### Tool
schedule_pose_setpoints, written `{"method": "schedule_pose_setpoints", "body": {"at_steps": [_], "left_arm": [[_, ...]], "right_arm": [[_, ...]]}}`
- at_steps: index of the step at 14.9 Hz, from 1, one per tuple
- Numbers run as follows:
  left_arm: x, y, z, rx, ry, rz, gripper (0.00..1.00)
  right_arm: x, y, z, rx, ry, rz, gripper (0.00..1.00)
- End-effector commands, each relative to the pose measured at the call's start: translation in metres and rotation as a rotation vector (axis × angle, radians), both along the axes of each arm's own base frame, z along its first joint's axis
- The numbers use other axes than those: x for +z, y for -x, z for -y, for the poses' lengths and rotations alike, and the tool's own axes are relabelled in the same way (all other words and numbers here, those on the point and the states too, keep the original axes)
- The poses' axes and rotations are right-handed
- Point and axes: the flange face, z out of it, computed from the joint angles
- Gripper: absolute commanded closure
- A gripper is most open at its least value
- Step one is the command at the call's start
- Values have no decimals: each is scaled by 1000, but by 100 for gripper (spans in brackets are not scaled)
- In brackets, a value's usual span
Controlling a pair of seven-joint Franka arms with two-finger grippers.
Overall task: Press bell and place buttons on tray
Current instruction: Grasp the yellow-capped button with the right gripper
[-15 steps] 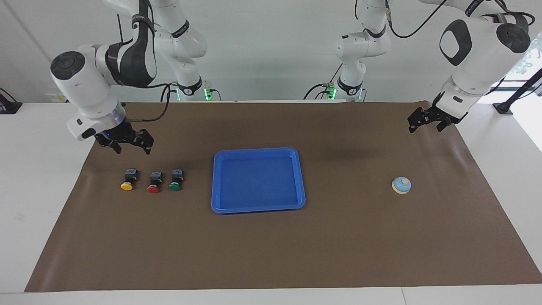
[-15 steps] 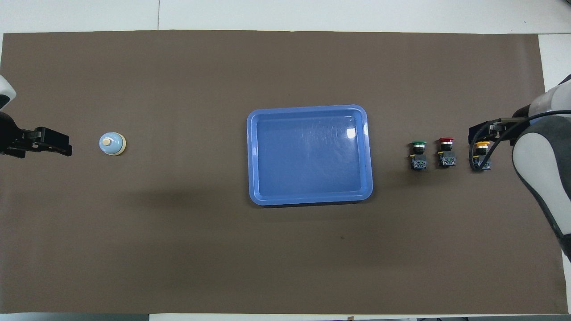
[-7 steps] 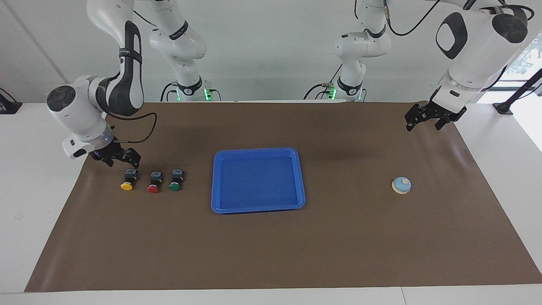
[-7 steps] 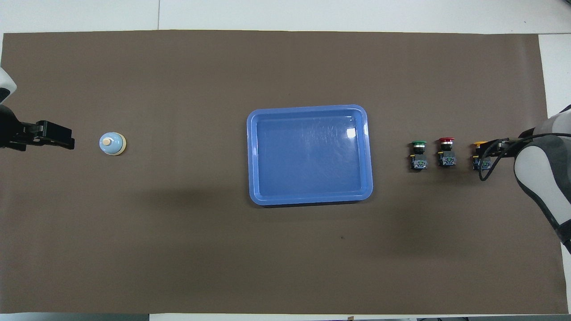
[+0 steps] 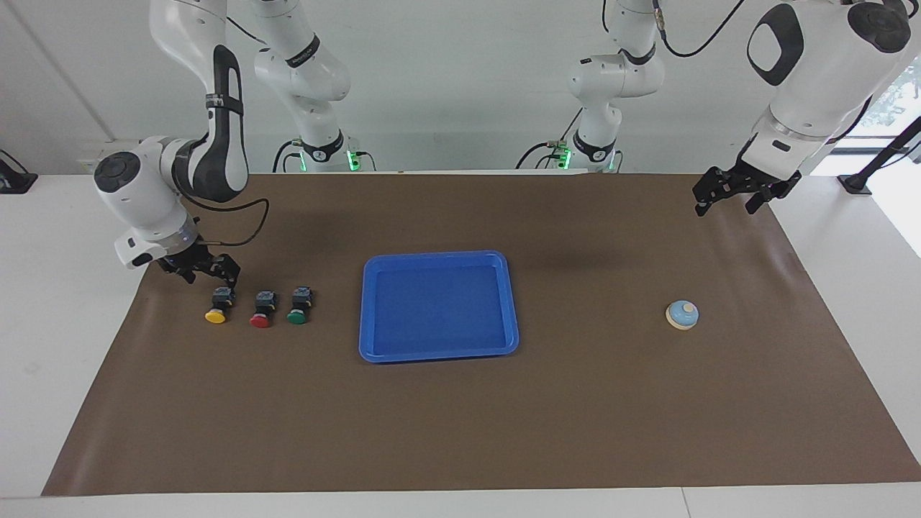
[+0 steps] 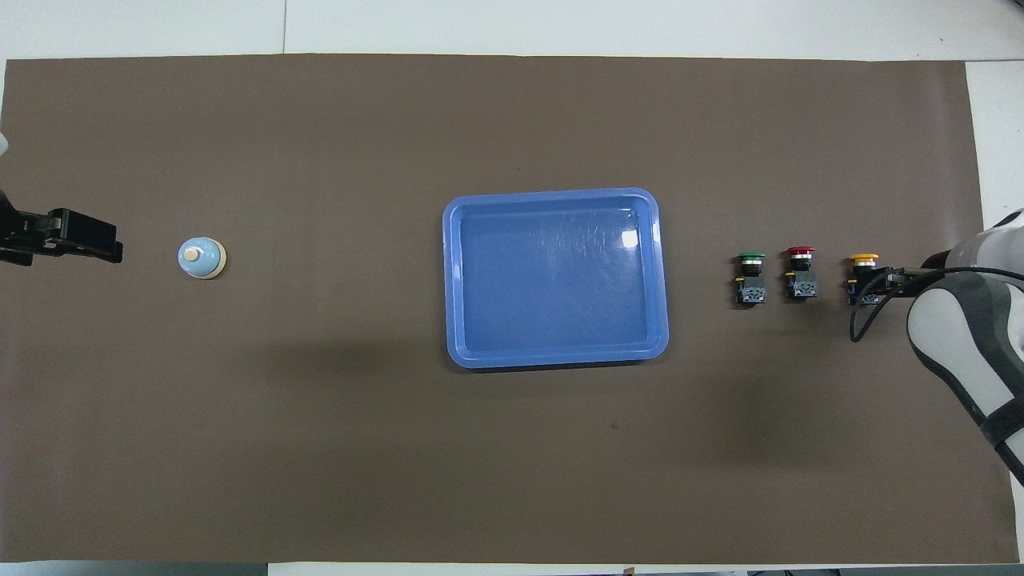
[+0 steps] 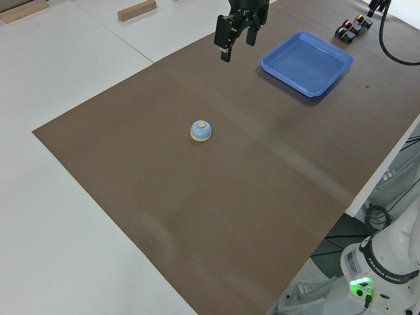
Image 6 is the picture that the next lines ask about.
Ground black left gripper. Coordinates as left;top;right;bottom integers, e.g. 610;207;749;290
0;189;124;266

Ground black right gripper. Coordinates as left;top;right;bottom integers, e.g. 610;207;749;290
868;266;933;306

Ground yellow mushroom push button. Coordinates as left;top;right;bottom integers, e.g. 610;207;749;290
846;253;882;308

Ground red mushroom push button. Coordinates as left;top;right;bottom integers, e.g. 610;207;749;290
783;246;818;302

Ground green mushroom push button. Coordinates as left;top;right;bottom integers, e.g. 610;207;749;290
734;252;767;307

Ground light blue desk bell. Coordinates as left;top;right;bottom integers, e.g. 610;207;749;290
178;237;227;280

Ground blue plastic tray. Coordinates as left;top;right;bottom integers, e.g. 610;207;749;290
442;187;670;371

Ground brown table mat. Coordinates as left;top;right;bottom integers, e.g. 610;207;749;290
2;53;999;565

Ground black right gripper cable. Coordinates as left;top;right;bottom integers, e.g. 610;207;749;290
850;267;1024;344

